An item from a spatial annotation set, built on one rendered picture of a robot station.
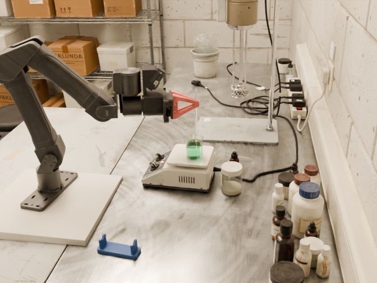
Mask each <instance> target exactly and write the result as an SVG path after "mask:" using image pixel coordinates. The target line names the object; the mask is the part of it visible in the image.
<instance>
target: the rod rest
mask: <svg viewBox="0 0 377 283"><path fill-rule="evenodd" d="M97 252H98V253H102V254H107V255H113V256H117V257H123V258H129V259H137V257H138V255H139V254H140V252H141V248H140V247H138V246H137V239H134V242H133V245H126V244H120V243H113V242H110V241H107V240H106V235H105V234H103V235H102V239H99V246H98V248H97Z"/></svg>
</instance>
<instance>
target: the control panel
mask: <svg viewBox="0 0 377 283"><path fill-rule="evenodd" d="M171 151H172V150H170V151H169V152H166V153H164V154H162V155H165V157H164V158H165V159H161V160H160V161H158V162H156V161H155V160H156V159H157V157H155V158H154V159H153V160H152V162H155V163H156V164H160V165H159V167H158V168H157V169H155V170H154V171H150V169H151V166H150V165H149V167H148V169H147V170H146V172H145V173H144V175H143V177H144V176H147V175H149V174H151V173H153V172H155V171H158V170H160V169H162V168H163V166H164V164H165V163H166V161H167V159H168V157H169V155H170V153H171ZM161 161H163V162H162V163H161Z"/></svg>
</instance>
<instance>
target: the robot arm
mask: <svg viewBox="0 0 377 283"><path fill-rule="evenodd" d="M44 42H45V39H43V38H42V37H41V36H38V35H36V36H33V37H31V38H29V39H26V40H23V41H21V42H18V43H16V44H14V45H11V46H9V47H6V48H5V49H4V50H3V51H2V52H1V53H0V84H3V85H4V87H5V88H6V90H7V91H8V92H9V94H10V95H11V97H12V99H13V101H14V103H15V105H16V107H17V109H18V111H19V113H20V115H21V117H22V119H23V121H24V123H25V125H26V127H27V129H28V131H29V133H30V135H31V139H32V142H33V145H34V147H35V150H34V152H35V154H36V156H37V158H38V160H39V162H40V165H39V166H38V167H37V168H36V176H37V180H38V187H37V189H36V190H35V191H34V192H33V193H31V194H30V195H29V196H28V197H27V198H26V199H25V200H24V201H23V202H21V203H20V207H21V209H27V210H31V211H37V212H42V211H44V210H45V209H46V208H47V207H48V206H49V205H50V204H51V203H52V202H53V201H54V200H55V199H56V198H57V197H58V196H59V195H60V194H61V193H62V192H63V191H64V190H65V189H66V188H67V187H68V186H69V185H70V184H72V183H73V182H74V181H75V180H76V179H77V178H78V173H77V172H71V171H64V170H59V166H60V165H61V164H62V161H63V158H64V155H65V151H66V146H65V144H64V142H63V140H62V137H61V135H60V134H58V135H57V133H56V131H55V129H54V128H53V127H52V125H51V123H50V121H49V119H48V117H47V115H46V113H45V110H44V108H43V106H42V104H41V102H40V100H39V98H38V95H37V93H36V91H35V89H34V86H33V83H32V80H31V77H30V75H29V72H28V71H29V70H30V67H31V68H32V69H33V70H35V71H37V72H39V73H41V74H42V75H44V76H45V77H46V78H47V79H49V80H50V81H51V82H53V83H54V84H56V86H58V87H59V88H61V89H62V90H63V91H64V92H66V93H67V94H68V95H70V96H71V97H72V98H73V99H74V100H75V101H76V102H77V103H78V104H79V105H80V106H81V107H82V108H84V109H85V112H86V113H87V114H89V115H90V116H91V117H93V118H94V119H95V120H97V121H99V122H107V121H109V120H110V119H112V118H118V96H117V95H118V94H119V108H120V113H122V114H123V116H124V117H140V116H142V113H143V116H163V121H164V123H169V117H171V119H176V118H178V117H180V116H182V115H184V114H185V113H187V112H188V111H191V110H193V109H195V108H197V107H199V101H198V100H195V99H193V98H191V97H188V96H186V95H184V94H181V93H179V92H177V91H175V90H169V93H166V88H157V87H158V85H159V84H160V81H161V79H162V78H163V77H164V74H165V70H163V69H162V68H160V67H159V66H156V65H142V86H143V95H142V98H141V95H138V94H139V93H141V75H140V69H138V68H134V67H127V68H122V69H114V70H113V75H112V78H113V94H114V95H112V96H111V95H109V94H108V93H107V92H105V91H104V90H103V89H102V88H98V87H97V86H96V85H94V84H93V83H91V82H89V81H87V80H86V79H85V78H84V77H82V76H81V75H80V74H78V73H77V72H76V71H75V70H74V69H72V68H71V67H69V65H67V64H66V63H65V62H63V61H62V60H61V59H60V58H59V57H57V56H56V55H55V54H54V53H53V52H52V50H51V49H49V48H48V47H47V46H46V45H45V44H43V43H44ZM156 88H157V89H156ZM178 101H183V102H189V103H192V104H189V105H187V106H183V107H179V108H178Z"/></svg>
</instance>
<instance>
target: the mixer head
mask: <svg viewBox="0 0 377 283"><path fill-rule="evenodd" d="M216 1H217V9H216V13H217V16H216V18H217V22H226V24H228V27H229V28H230V29H232V30H251V29H252V28H253V27H255V24H256V23H257V22H258V0H216Z"/></svg>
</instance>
